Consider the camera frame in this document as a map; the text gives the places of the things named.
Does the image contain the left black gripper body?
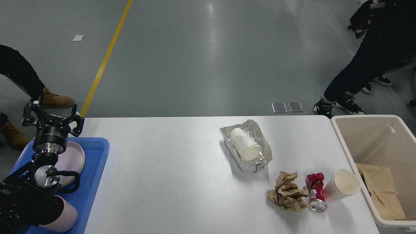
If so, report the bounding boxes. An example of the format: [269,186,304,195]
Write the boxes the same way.
[32,124,71,154]

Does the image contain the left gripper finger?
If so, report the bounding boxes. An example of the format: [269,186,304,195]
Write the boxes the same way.
[22,95,51,127]
[61,105,85,137]

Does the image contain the pink plate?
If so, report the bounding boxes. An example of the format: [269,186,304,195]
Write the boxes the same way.
[54,141,85,174]

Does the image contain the pink cup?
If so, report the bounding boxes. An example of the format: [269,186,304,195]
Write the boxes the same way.
[39,195,78,233]

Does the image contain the white paper cup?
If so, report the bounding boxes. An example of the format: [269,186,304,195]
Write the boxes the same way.
[230,128,262,161]

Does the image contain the clear plastic wrapper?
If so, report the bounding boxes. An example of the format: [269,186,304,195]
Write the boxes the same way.
[220,119,272,173]

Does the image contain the large brown paper bag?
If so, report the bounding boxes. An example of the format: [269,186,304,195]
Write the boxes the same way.
[355,163,406,220]

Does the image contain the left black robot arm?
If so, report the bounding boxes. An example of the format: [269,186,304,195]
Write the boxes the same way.
[1,95,85,234]

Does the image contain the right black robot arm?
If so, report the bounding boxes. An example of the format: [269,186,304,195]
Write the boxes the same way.
[347,0,386,39]

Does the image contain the blue plastic tray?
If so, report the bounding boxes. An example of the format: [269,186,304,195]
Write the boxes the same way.
[10,137,110,234]

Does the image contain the person with tan boots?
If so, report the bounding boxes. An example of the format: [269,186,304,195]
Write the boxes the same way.
[0,45,75,151]

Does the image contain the grey floor plate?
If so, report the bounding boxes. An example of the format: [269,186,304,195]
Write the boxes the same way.
[288,102,304,113]
[271,102,287,113]

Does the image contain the crumpled brown paper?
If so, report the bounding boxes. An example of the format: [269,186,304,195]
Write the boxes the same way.
[266,171,309,212]

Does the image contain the crushed red soda can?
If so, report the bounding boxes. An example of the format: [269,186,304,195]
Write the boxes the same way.
[305,172,327,212]

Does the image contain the white bowl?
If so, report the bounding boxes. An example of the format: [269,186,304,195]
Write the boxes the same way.
[323,168,361,203]

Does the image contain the person in grey trousers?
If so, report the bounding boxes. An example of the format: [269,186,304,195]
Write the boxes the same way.
[372,55,416,86]

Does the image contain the beige plastic bin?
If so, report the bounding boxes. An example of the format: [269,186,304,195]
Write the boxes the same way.
[331,115,416,233]

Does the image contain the person in dark trousers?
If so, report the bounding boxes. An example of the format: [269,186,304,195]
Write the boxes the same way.
[313,0,416,118]

